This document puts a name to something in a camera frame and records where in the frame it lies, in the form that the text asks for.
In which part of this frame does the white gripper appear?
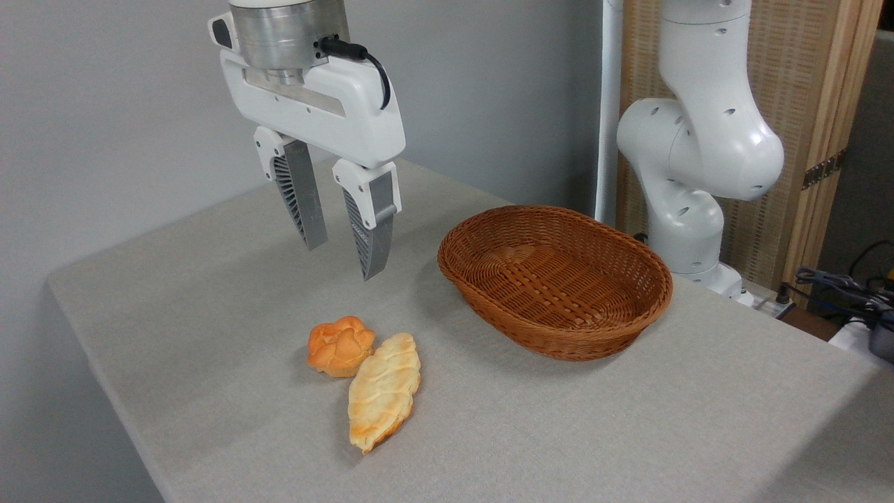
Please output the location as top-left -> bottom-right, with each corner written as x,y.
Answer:
220,49 -> 406,282

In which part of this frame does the round orange bread roll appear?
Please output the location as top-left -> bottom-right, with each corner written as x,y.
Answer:
307,316 -> 376,379

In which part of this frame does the long braided bread loaf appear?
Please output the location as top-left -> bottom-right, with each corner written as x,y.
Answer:
348,333 -> 422,455

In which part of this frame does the brown wicker basket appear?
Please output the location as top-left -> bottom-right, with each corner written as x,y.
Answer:
438,205 -> 674,362

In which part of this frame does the grey tablecloth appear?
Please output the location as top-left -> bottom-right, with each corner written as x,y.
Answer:
47,157 -> 894,503

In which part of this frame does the white vertical pole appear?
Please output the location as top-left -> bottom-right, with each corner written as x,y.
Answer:
594,0 -> 624,226

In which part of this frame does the dark metal screen hinge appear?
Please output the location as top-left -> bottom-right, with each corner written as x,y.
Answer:
802,148 -> 847,191

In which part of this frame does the grey device with white cloth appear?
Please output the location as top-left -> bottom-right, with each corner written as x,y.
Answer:
828,316 -> 894,372

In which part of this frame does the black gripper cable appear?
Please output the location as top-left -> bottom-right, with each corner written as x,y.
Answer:
318,36 -> 392,111

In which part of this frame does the dark cable bundle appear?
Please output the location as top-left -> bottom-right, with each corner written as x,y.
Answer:
781,241 -> 894,329

